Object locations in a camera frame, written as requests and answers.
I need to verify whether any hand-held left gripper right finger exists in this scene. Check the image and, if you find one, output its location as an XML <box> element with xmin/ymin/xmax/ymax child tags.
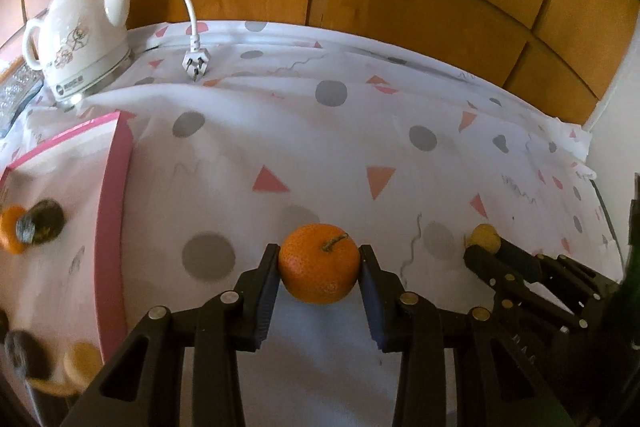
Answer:
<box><xmin>359</xmin><ymin>244</ymin><xmax>576</xmax><ymax>427</ymax></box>

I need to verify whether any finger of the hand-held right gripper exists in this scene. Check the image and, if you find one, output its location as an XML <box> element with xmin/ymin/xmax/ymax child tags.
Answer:
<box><xmin>497</xmin><ymin>238</ymin><xmax>621</xmax><ymax>308</ymax></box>
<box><xmin>463</xmin><ymin>245</ymin><xmax>590</xmax><ymax>338</ymax></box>

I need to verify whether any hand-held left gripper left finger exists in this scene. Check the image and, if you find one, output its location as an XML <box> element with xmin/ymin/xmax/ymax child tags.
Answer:
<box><xmin>60</xmin><ymin>243</ymin><xmax>281</xmax><ymax>427</ymax></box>

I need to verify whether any small yellow fruit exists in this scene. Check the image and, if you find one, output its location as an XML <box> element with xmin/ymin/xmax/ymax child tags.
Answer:
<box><xmin>465</xmin><ymin>223</ymin><xmax>501</xmax><ymax>255</ymax></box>

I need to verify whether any mandarin orange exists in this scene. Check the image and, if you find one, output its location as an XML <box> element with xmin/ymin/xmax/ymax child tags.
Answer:
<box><xmin>278</xmin><ymin>223</ymin><xmax>362</xmax><ymax>305</ymax></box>
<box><xmin>0</xmin><ymin>205</ymin><xmax>28</xmax><ymax>255</ymax></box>

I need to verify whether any pink tray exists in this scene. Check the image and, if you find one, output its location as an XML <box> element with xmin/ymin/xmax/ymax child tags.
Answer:
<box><xmin>0</xmin><ymin>109</ymin><xmax>133</xmax><ymax>408</ymax></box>

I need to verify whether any brown kiwi half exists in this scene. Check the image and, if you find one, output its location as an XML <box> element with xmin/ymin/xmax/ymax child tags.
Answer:
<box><xmin>16</xmin><ymin>200</ymin><xmax>65</xmax><ymax>244</ymax></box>

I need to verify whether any white printed tablecloth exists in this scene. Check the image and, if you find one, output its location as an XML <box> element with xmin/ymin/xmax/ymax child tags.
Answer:
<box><xmin>0</xmin><ymin>21</ymin><xmax>626</xmax><ymax>427</ymax></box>

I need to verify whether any white power plug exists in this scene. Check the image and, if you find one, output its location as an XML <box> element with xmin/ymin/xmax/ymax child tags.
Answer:
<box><xmin>182</xmin><ymin>49</ymin><xmax>210</xmax><ymax>82</ymax></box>

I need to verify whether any wooden panelled cabinet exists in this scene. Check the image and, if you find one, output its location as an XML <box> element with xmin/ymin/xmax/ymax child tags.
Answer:
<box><xmin>0</xmin><ymin>0</ymin><xmax>640</xmax><ymax>128</ymax></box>

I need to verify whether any white ceramic electric kettle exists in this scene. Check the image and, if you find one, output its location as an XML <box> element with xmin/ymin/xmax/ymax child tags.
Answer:
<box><xmin>22</xmin><ymin>0</ymin><xmax>136</xmax><ymax>108</ymax></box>

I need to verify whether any silver embossed tray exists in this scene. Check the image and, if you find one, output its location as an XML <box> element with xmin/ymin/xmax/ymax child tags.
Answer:
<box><xmin>0</xmin><ymin>62</ymin><xmax>46</xmax><ymax>128</ymax></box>

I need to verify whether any white power cord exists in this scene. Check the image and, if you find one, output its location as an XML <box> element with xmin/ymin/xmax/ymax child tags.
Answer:
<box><xmin>117</xmin><ymin>0</ymin><xmax>201</xmax><ymax>52</ymax></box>

